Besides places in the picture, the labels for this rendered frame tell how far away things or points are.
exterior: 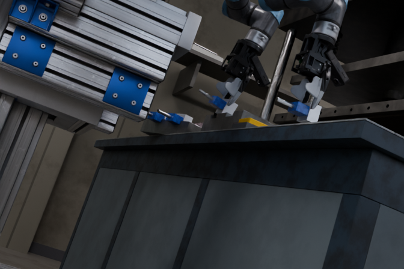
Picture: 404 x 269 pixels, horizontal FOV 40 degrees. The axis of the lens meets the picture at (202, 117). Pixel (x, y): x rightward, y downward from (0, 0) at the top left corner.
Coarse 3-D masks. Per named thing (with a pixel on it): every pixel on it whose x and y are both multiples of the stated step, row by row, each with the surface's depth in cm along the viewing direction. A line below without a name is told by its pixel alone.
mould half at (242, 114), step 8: (240, 112) 160; (248, 112) 160; (208, 120) 179; (216, 120) 173; (224, 120) 168; (232, 120) 163; (264, 120) 162; (208, 128) 176; (216, 128) 171; (224, 128) 166
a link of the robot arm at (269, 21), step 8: (256, 8) 179; (256, 16) 178; (264, 16) 177; (272, 16) 177; (280, 16) 179; (256, 24) 178; (264, 24) 177; (272, 24) 177; (264, 32) 176; (272, 32) 178
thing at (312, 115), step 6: (282, 102) 152; (288, 102) 153; (294, 102) 154; (300, 102) 153; (288, 108) 156; (294, 108) 153; (300, 108) 152; (306, 108) 153; (318, 108) 155; (294, 114) 156; (300, 114) 154; (306, 114) 153; (312, 114) 154; (318, 114) 154; (300, 120) 155; (306, 120) 153; (312, 120) 153
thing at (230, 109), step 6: (198, 90) 174; (210, 96) 175; (216, 96) 174; (210, 102) 176; (216, 102) 174; (222, 102) 175; (216, 108) 178; (222, 108) 175; (228, 108) 175; (234, 108) 176
